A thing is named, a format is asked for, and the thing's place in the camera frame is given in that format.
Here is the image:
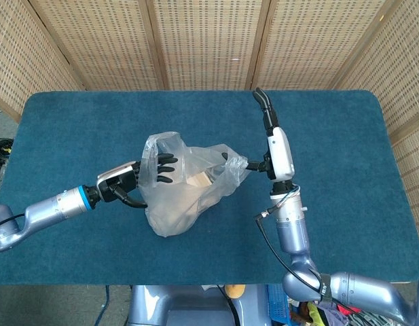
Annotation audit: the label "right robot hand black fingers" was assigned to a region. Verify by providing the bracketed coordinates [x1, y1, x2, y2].
[221, 87, 295, 183]

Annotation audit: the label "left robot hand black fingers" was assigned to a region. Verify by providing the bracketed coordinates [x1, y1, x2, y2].
[96, 152, 179, 209]

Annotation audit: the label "clear plastic bag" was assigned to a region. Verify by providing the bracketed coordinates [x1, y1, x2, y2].
[140, 131, 249, 238]

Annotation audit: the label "beige takeaway boxes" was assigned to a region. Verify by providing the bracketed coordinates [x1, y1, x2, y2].
[151, 171, 213, 235]

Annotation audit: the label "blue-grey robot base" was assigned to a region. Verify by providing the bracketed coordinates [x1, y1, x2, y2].
[126, 284, 270, 326]

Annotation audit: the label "blue carpet table mat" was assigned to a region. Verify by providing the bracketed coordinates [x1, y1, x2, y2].
[0, 90, 419, 285]

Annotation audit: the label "woven bamboo folding screen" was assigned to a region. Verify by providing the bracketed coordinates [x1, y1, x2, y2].
[0, 0, 419, 245]

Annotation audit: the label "yellow round object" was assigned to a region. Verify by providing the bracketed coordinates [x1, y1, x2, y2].
[224, 284, 247, 300]

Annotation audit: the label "blue plastic crate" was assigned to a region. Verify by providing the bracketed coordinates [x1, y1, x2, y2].
[266, 284, 288, 326]

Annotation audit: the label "colourful clothes pile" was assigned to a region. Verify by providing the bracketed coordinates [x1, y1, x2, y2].
[290, 298, 366, 326]

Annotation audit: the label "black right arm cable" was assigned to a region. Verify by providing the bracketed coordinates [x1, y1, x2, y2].
[255, 210, 366, 326]

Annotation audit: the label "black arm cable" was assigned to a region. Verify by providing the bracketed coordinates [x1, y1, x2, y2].
[0, 212, 26, 235]
[255, 210, 366, 326]

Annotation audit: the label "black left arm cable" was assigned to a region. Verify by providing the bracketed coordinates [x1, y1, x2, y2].
[0, 212, 26, 235]

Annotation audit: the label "black floor cables bundle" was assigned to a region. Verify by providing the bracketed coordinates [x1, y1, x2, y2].
[0, 137, 15, 191]

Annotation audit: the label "thin blue cable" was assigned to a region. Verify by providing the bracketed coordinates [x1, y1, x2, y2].
[99, 285, 110, 326]

